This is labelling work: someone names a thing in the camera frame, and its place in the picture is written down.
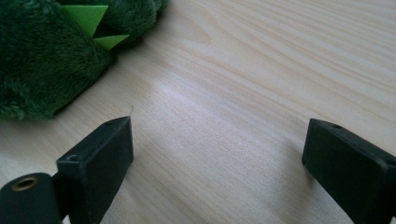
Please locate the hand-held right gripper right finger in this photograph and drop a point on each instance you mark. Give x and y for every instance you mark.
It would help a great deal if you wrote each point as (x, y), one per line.
(348, 174)

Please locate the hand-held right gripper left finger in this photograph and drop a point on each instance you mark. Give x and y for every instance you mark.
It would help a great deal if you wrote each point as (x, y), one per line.
(99, 168)

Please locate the green plush dinosaur costume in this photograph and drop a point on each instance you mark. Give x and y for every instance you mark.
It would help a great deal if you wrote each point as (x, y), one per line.
(40, 59)

